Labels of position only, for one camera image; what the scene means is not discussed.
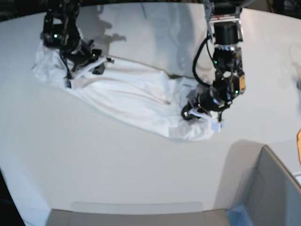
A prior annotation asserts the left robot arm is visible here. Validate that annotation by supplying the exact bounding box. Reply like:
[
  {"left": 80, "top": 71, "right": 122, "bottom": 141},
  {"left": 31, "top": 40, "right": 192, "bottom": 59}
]
[{"left": 181, "top": 0, "right": 250, "bottom": 132}]

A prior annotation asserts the grey bin right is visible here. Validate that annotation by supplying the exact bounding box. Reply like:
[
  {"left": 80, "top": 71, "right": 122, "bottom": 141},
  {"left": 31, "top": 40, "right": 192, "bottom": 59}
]
[{"left": 214, "top": 140, "right": 301, "bottom": 226}]

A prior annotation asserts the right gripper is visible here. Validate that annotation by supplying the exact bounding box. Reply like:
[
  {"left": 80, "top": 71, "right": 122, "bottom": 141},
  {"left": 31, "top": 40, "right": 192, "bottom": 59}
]
[{"left": 60, "top": 40, "right": 114, "bottom": 89}]

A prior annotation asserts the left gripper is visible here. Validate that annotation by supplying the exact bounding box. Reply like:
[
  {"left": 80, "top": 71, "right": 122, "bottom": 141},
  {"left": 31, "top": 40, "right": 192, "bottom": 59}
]
[{"left": 181, "top": 87, "right": 227, "bottom": 132}]

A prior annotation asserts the grey front tray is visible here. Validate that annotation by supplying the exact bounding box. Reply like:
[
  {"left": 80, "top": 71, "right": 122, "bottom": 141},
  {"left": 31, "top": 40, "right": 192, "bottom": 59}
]
[{"left": 46, "top": 202, "right": 230, "bottom": 226}]

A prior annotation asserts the orange cloth at right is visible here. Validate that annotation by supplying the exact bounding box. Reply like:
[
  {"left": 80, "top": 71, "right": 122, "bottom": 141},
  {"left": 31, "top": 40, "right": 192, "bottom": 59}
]
[{"left": 296, "top": 129, "right": 301, "bottom": 164}]

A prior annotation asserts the white printed t-shirt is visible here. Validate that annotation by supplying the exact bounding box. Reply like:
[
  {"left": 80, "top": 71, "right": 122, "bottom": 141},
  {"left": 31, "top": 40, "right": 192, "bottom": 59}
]
[{"left": 32, "top": 42, "right": 214, "bottom": 141}]

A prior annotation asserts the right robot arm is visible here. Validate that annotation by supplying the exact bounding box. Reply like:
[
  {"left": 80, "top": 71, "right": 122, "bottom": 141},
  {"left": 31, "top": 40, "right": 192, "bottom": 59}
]
[{"left": 41, "top": 0, "right": 114, "bottom": 88}]

